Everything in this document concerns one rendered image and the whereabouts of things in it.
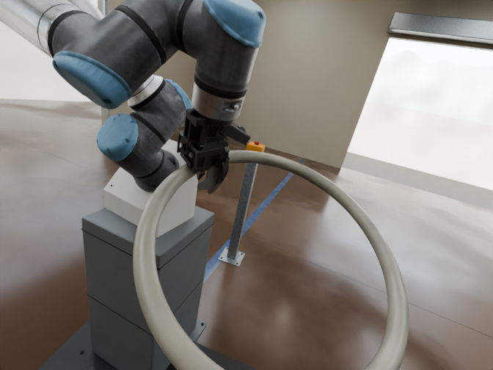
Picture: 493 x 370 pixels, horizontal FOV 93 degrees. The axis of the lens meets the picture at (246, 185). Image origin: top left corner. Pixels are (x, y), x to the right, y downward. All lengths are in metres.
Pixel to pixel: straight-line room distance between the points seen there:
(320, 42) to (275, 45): 1.12
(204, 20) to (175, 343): 0.41
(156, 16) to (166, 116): 0.49
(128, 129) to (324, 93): 6.11
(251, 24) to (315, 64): 6.43
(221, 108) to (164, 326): 0.32
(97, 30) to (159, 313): 0.37
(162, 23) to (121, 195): 0.79
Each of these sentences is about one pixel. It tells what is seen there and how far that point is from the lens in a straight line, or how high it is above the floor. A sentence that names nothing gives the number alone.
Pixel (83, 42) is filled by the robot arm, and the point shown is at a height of 1.46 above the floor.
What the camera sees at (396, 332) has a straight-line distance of 0.48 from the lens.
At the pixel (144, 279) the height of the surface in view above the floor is 1.19.
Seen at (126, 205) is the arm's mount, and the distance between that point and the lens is 1.08.
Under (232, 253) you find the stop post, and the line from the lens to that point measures 2.21.
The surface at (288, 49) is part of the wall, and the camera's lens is 6.98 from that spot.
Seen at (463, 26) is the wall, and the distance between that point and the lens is 6.78.
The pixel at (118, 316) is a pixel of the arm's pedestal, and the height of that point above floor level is 0.41.
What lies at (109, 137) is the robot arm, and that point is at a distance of 0.87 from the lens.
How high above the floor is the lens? 1.45
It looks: 22 degrees down
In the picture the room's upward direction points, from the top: 12 degrees clockwise
